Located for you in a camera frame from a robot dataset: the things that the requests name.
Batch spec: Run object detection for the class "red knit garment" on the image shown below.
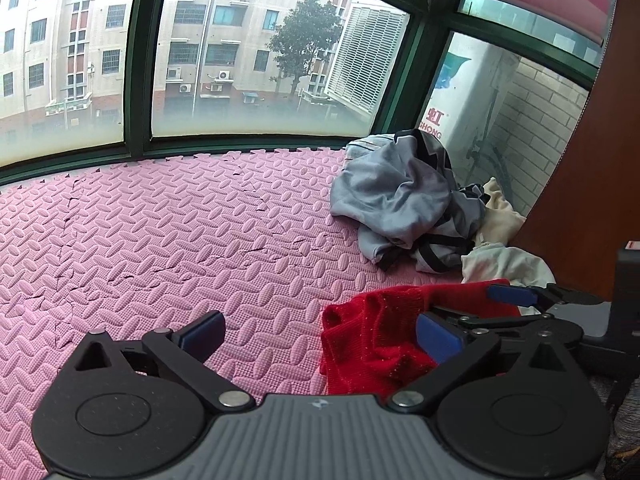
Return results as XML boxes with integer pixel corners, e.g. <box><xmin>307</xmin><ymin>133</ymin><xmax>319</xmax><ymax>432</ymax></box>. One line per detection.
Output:
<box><xmin>320</xmin><ymin>281</ymin><xmax>520</xmax><ymax>399</ymax></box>

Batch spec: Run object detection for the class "cream white garment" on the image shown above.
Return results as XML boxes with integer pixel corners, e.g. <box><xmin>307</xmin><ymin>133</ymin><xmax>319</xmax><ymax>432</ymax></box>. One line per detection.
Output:
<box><xmin>461</xmin><ymin>177</ymin><xmax>555</xmax><ymax>287</ymax></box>

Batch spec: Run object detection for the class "brown wooden cabinet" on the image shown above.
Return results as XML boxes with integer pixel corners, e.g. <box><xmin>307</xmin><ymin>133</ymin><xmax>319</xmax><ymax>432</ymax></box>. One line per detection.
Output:
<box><xmin>514</xmin><ymin>0</ymin><xmax>639</xmax><ymax>299</ymax></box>

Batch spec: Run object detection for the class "pink foam floor mat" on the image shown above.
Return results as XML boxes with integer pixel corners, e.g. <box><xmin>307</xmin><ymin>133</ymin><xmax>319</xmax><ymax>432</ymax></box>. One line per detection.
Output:
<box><xmin>1</xmin><ymin>150</ymin><xmax>434</xmax><ymax>479</ymax></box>

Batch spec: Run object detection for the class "grey crumpled garment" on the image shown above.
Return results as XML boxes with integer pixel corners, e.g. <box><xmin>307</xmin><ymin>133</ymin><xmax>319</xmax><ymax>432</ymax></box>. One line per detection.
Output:
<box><xmin>330</xmin><ymin>129</ymin><xmax>489</xmax><ymax>274</ymax></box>

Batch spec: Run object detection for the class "dark green window frame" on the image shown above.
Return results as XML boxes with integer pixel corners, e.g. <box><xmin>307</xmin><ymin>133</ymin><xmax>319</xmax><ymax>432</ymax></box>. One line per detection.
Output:
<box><xmin>1</xmin><ymin>0</ymin><xmax>608</xmax><ymax>184</ymax></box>

